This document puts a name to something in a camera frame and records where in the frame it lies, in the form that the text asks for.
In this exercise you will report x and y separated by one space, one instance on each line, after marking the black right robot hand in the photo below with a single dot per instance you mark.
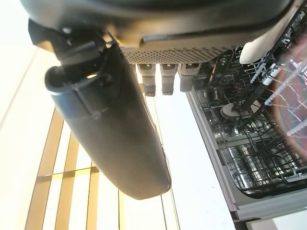
112 124

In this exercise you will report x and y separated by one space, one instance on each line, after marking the white plate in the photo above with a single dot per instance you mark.
254 51

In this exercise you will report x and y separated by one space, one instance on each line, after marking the grey dishwasher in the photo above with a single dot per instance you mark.
211 153

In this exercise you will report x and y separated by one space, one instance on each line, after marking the grey plastic tine insert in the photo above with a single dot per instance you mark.
276 95

